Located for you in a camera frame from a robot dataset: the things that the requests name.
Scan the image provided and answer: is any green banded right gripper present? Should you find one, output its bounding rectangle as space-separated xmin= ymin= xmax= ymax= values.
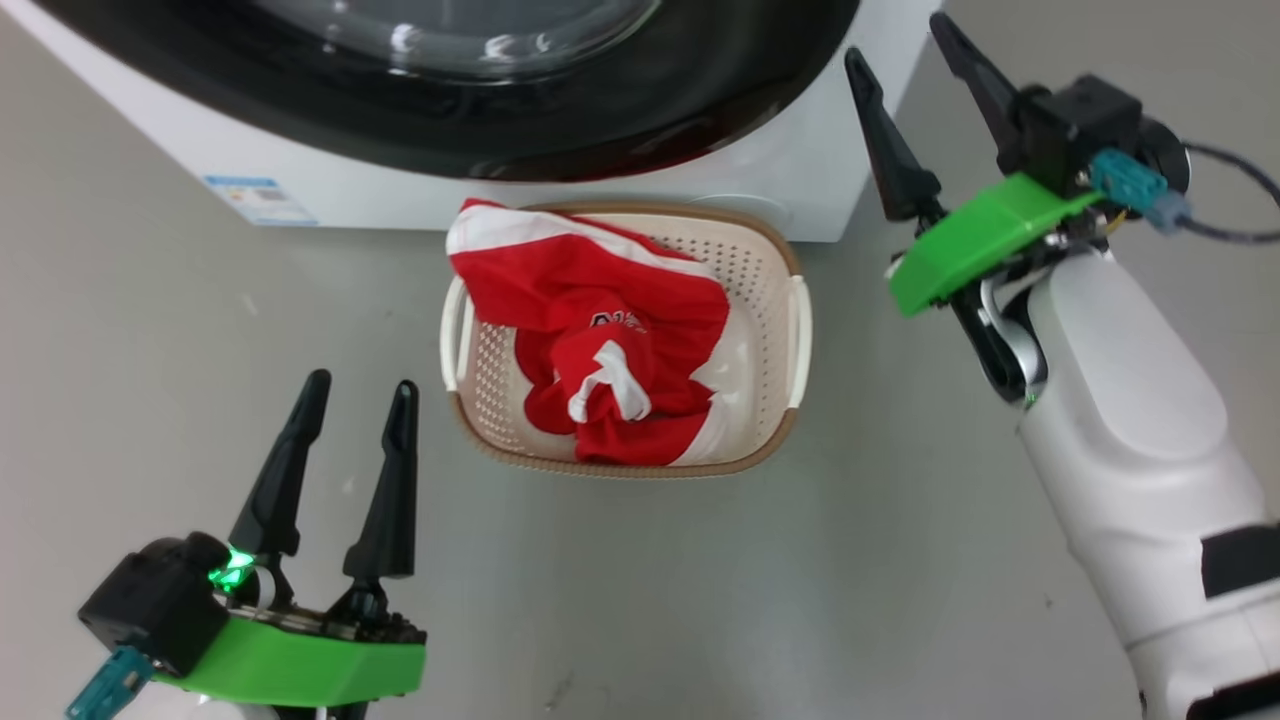
xmin=843 ymin=10 xmax=1106 ymax=319

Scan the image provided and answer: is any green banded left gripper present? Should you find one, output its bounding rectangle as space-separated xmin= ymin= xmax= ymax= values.
xmin=150 ymin=369 xmax=428 ymax=709

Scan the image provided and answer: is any round glass washing machine door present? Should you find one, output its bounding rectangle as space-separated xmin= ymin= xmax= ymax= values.
xmin=30 ymin=0 xmax=863 ymax=184

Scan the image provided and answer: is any red and white garment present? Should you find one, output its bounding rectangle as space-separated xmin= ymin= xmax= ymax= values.
xmin=446 ymin=198 xmax=741 ymax=468

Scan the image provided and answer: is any cream perforated laundry basket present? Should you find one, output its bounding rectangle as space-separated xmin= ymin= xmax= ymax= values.
xmin=440 ymin=202 xmax=813 ymax=479

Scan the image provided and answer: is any white front-load washing machine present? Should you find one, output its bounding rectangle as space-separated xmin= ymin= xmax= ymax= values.
xmin=0 ymin=0 xmax=946 ymax=244

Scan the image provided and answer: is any blue energy label sticker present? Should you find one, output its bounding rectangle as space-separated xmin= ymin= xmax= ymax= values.
xmin=202 ymin=176 xmax=319 ymax=228

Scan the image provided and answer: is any teal right cable connector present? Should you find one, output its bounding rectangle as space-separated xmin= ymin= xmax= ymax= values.
xmin=1090 ymin=150 xmax=1193 ymax=234

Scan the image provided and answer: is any teal cable connector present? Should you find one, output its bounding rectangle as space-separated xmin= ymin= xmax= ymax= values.
xmin=65 ymin=645 xmax=156 ymax=720
xmin=1090 ymin=150 xmax=1193 ymax=234

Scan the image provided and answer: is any teal left cable connector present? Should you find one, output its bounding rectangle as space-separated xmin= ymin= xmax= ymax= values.
xmin=65 ymin=645 xmax=156 ymax=720

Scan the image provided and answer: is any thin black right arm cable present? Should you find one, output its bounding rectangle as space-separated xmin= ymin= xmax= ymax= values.
xmin=1180 ymin=143 xmax=1280 ymax=244

